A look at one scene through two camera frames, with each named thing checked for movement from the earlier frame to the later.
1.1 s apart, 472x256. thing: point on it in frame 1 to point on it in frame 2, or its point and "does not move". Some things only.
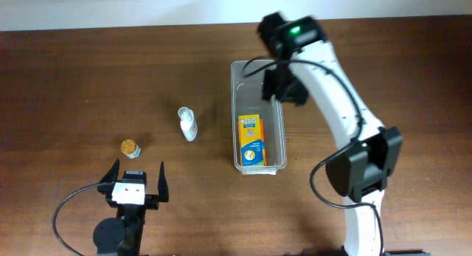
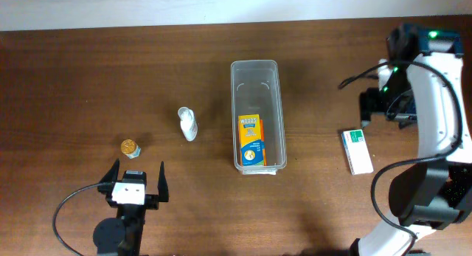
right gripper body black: (281, 81) to (395, 102)
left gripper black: (152, 201) does not move
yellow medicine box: (251, 139) does not move
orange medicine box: (262, 137) does not move
